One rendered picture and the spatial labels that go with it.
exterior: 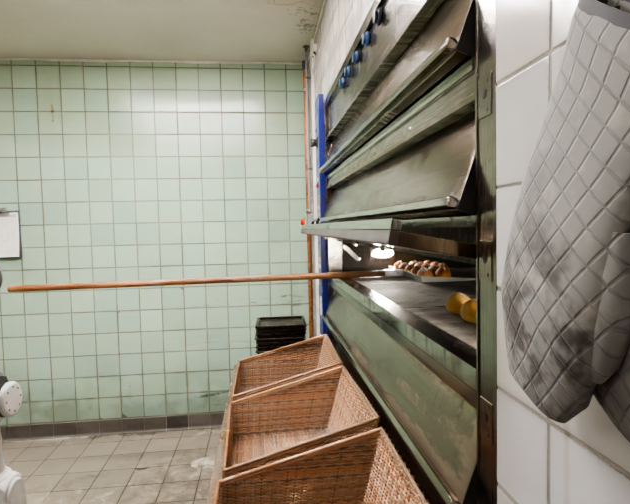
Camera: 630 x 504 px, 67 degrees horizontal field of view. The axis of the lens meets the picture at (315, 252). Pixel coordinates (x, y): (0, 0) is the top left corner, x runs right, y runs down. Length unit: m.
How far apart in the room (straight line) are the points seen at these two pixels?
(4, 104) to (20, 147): 0.30
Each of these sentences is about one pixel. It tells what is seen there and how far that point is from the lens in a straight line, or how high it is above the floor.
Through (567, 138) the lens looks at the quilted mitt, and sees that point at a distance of 0.50.
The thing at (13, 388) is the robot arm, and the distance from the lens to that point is 1.32.
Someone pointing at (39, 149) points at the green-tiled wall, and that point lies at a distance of 3.81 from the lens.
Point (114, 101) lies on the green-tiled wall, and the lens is 3.71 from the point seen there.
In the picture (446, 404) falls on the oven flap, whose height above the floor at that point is 1.05.
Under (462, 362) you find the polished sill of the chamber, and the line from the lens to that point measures 0.93.
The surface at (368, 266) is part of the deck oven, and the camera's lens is 2.64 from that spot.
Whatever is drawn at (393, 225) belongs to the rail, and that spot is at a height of 1.43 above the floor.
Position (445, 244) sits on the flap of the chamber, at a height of 1.39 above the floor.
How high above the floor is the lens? 1.43
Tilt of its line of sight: 3 degrees down
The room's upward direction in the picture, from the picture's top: 1 degrees counter-clockwise
